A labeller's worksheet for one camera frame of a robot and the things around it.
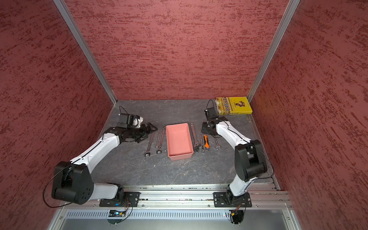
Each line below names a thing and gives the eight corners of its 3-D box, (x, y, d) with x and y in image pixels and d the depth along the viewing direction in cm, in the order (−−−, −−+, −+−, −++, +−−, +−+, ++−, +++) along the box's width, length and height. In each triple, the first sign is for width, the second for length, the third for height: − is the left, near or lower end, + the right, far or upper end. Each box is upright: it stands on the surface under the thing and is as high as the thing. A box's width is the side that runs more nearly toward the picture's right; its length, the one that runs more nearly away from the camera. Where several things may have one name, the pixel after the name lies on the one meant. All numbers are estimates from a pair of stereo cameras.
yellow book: (217, 115, 114) (218, 112, 111) (214, 99, 126) (215, 96, 123) (251, 115, 114) (253, 112, 111) (245, 99, 126) (247, 96, 123)
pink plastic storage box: (169, 163, 89) (167, 158, 83) (166, 130, 105) (165, 125, 99) (194, 159, 91) (194, 154, 85) (188, 128, 106) (188, 122, 100)
